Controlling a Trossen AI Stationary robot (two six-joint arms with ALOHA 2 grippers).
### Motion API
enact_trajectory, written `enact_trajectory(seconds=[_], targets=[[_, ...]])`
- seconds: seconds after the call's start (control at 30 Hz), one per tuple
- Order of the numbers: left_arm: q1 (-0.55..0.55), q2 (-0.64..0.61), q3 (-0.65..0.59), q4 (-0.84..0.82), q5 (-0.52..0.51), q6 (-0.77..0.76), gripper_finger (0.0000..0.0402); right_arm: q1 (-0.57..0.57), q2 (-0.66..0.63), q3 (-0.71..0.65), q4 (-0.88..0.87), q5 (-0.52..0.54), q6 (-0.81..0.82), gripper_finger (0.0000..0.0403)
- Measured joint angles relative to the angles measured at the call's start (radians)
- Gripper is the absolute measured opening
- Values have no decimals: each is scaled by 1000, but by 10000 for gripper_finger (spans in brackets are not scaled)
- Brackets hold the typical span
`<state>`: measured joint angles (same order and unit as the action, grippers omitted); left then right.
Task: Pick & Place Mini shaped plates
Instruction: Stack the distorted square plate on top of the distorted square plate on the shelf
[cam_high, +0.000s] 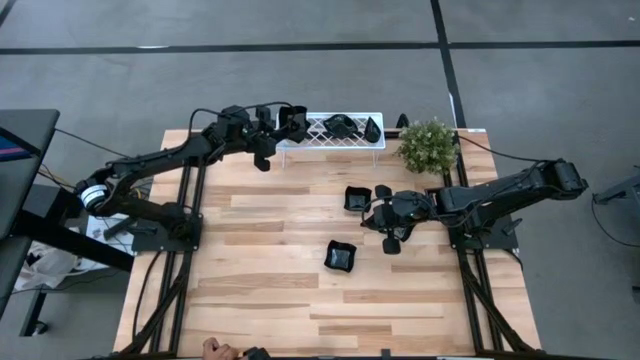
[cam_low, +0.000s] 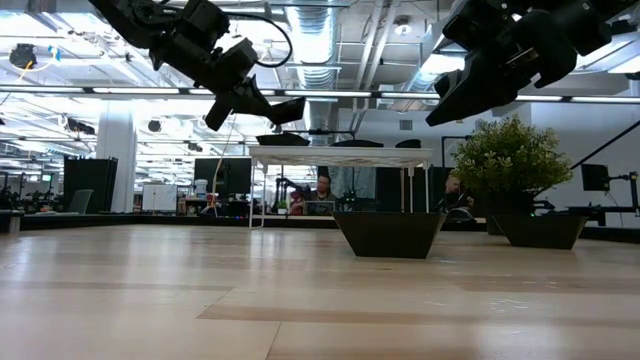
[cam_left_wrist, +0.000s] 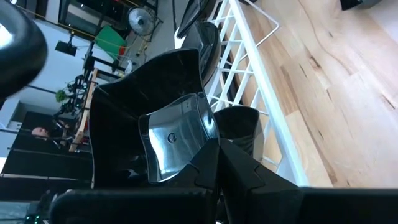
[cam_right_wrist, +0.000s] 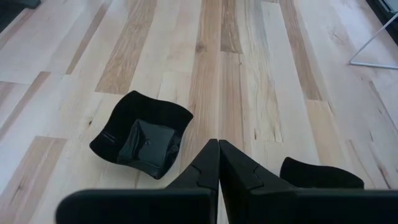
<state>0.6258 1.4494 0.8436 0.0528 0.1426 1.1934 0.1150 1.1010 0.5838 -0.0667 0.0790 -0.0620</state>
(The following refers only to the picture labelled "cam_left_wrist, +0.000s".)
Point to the round grey floor fan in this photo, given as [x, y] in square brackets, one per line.
[141, 21]

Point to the black partition panel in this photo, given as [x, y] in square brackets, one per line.
[46, 161]

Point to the wooden background table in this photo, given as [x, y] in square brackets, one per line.
[84, 109]

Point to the small background green plant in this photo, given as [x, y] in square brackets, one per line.
[61, 96]

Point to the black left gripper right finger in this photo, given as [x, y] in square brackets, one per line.
[280, 205]

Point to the black background robot arm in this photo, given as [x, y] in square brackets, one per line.
[73, 93]

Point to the black pointed oval mini plate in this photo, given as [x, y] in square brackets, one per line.
[205, 43]
[239, 124]

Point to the green panel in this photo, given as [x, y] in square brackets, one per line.
[110, 42]

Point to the person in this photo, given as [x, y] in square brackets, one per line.
[40, 132]

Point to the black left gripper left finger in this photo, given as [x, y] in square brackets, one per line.
[140, 208]

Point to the black wavy square mini plate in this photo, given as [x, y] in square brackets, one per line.
[189, 15]
[124, 109]

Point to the black monitor on stand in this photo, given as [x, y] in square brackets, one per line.
[66, 47]

